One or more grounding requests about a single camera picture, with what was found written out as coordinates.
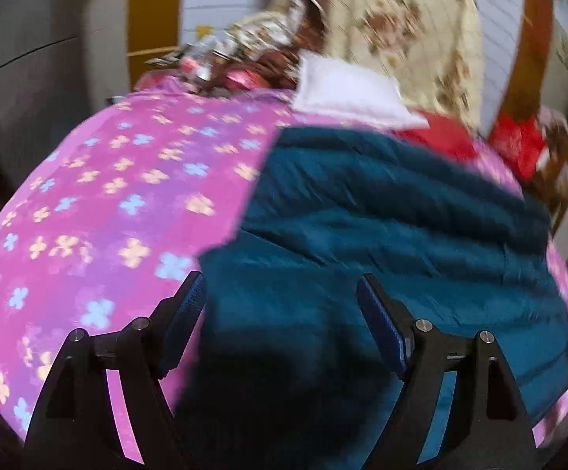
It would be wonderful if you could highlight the blue padded jacket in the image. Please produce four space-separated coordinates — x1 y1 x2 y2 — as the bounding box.
175 127 568 469

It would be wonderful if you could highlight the pink floral bed sheet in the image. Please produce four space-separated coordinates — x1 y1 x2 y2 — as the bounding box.
0 73 568 466

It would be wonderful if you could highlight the red gift bag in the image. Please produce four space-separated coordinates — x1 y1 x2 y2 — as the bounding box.
488 114 546 183

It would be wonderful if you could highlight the wooden chair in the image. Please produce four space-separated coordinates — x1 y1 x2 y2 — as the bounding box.
527 121 568 235

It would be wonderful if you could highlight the red pillow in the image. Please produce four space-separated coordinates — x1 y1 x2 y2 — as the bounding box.
396 112 478 165

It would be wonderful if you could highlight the white folded cloth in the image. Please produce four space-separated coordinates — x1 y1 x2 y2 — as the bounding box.
291 50 429 130

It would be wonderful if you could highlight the cream floral quilt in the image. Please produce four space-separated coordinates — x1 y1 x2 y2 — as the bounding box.
268 0 486 131

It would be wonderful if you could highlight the brown patterned blanket pile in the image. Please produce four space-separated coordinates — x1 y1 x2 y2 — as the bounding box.
147 0 330 94

